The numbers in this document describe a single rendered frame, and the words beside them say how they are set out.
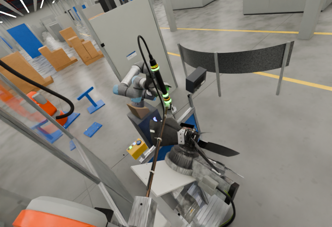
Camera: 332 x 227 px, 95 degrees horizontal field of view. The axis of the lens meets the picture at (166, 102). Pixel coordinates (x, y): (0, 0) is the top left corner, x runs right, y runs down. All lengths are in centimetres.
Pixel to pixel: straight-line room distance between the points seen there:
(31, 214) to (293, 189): 233
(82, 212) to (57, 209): 4
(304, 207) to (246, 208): 55
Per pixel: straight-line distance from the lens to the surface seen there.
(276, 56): 290
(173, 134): 112
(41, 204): 38
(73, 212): 36
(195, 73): 178
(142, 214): 68
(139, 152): 152
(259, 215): 226
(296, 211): 234
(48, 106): 471
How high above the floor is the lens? 218
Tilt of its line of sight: 39 degrees down
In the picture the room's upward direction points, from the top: 22 degrees counter-clockwise
